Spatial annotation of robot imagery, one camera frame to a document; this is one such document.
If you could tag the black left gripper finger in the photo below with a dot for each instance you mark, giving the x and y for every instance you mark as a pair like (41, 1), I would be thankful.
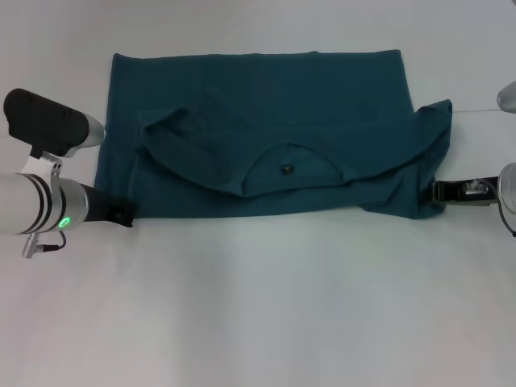
(125, 215)

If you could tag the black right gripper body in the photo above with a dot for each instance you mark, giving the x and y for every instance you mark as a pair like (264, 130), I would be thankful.
(477, 191)

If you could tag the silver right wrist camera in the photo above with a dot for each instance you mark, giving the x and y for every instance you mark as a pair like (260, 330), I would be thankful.
(508, 96)

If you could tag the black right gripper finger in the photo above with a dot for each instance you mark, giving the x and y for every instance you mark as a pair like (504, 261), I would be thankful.
(445, 192)

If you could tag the teal blue FREE t-shirt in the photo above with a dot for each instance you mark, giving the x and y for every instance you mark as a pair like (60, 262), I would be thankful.
(258, 101)

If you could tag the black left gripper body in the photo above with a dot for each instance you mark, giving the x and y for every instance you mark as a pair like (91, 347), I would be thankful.
(101, 203)

